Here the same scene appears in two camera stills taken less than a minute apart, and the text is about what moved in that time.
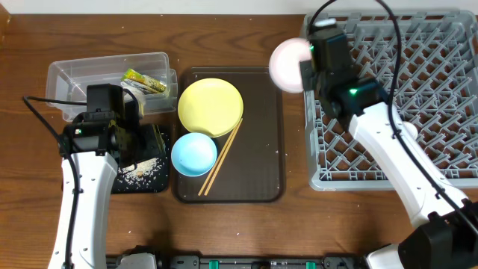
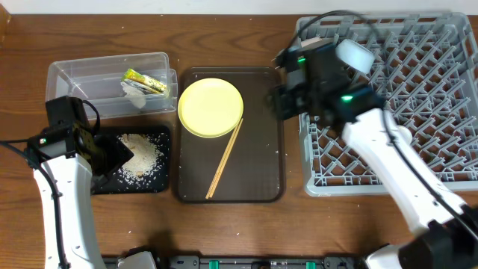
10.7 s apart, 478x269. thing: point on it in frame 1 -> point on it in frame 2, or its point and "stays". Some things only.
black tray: (150, 175) stays
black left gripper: (128, 163) -> (117, 152)
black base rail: (164, 261) stays
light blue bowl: (193, 154) -> (355, 54)
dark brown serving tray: (255, 169) stays
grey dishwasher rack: (428, 61) stays
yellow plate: (211, 106) stays
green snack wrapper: (132, 76) stays
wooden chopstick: (206, 181) -> (224, 160)
